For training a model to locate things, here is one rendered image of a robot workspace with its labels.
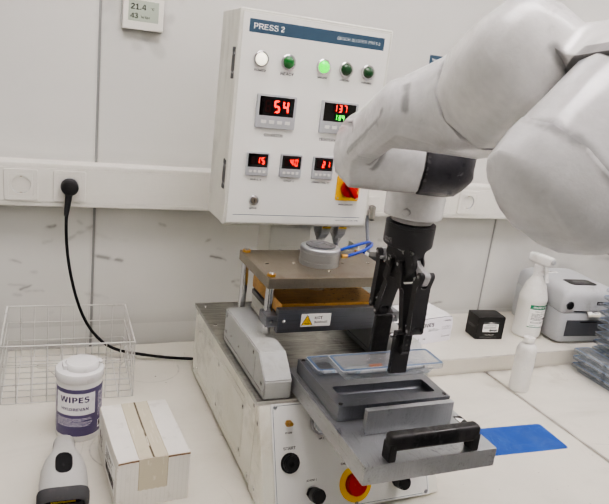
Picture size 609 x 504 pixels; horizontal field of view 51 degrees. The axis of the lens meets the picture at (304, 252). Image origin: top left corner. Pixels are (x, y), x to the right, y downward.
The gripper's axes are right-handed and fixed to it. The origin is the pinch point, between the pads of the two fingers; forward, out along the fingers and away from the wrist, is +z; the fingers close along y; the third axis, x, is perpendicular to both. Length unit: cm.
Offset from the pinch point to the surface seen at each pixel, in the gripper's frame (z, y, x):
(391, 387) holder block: 8.5, -1.2, 2.6
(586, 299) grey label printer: 15, -48, 96
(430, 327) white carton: 24, -54, 48
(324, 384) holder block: 7.4, -2.2, -9.3
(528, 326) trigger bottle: 25, -53, 82
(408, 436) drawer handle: 5.8, 15.9, -5.1
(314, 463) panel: 24.0, -4.7, -7.6
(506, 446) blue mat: 32, -12, 42
